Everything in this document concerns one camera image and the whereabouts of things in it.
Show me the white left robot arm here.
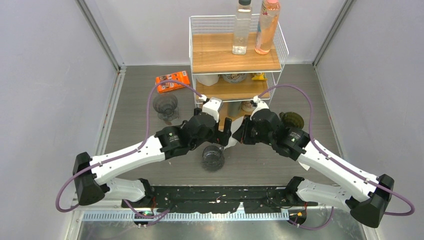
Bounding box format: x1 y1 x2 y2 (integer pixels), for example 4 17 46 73
72 112 232 207

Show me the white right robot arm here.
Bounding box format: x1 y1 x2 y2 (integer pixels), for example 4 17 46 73
231 109 395 228

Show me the dark green dripper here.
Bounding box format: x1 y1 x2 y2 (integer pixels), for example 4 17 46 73
279 111 305 129

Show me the smoky glass mug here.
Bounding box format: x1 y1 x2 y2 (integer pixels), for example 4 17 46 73
201 145 225 172

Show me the white printed cup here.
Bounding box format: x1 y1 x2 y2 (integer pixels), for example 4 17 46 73
241 100 256 112

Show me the grey metal can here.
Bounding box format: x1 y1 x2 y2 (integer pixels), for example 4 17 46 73
227 101 242 118

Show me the white cup on shelf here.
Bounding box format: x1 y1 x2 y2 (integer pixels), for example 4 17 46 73
195 74 220 87

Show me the yellow snack packet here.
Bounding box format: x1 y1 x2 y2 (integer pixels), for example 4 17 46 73
251 72 268 81

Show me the orange snack box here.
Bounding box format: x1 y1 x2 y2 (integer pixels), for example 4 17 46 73
155 70 190 94

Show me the printed ceramic bowl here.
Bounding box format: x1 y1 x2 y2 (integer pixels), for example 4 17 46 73
221 73 247 84

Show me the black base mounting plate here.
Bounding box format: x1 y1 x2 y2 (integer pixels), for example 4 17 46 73
145 185 307 215

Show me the clear water bottle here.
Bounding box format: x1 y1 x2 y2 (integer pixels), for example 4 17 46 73
232 0 252 55

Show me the pink drink bottle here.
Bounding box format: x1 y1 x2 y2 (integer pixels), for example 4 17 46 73
254 0 281 55

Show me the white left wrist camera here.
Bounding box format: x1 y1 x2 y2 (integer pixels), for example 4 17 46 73
199 94 223 123

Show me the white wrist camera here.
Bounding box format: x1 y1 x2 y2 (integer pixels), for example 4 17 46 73
199 94 223 123
250 95 269 119

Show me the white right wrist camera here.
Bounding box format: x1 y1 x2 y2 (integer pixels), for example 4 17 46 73
250 95 269 119

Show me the white wire wooden shelf rack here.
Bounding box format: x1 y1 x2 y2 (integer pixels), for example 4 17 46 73
189 14 289 130

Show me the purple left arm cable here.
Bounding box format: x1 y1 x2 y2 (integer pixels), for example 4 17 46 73
54 79 204 213

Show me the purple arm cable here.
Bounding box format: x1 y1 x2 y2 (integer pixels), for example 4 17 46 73
258 83 416 217
54 79 204 213

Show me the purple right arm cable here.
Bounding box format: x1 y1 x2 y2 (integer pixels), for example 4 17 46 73
258 83 416 217

